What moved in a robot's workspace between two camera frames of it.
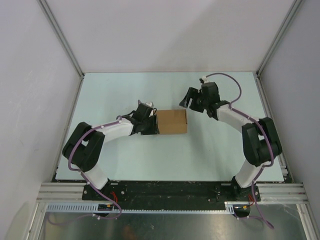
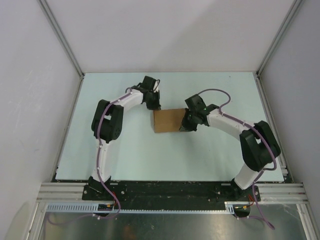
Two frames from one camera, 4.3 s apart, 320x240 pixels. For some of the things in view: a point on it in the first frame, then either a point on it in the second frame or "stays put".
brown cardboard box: (172, 121) stays put
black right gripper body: (198, 103) to (189, 123)
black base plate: (173, 191) stays put
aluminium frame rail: (270, 193) stays put
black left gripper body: (149, 125) to (153, 103)
